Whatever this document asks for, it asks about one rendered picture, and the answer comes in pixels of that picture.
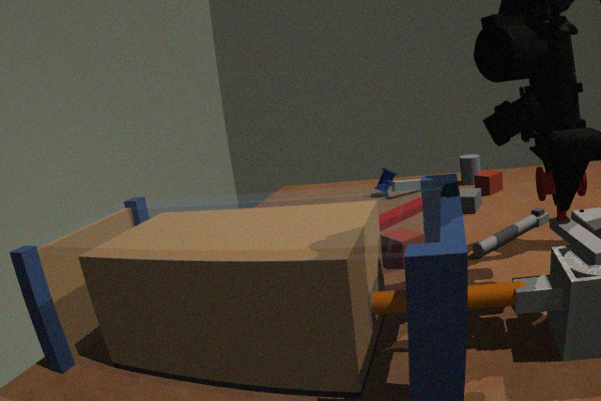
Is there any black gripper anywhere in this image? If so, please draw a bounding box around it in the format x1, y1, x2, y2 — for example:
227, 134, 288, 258
521, 73, 601, 211

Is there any crank handle with blue knob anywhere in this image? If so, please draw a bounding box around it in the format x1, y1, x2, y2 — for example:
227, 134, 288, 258
378, 168, 420, 184

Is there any grey cylinder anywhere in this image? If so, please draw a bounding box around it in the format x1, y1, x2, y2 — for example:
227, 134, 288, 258
459, 155, 481, 185

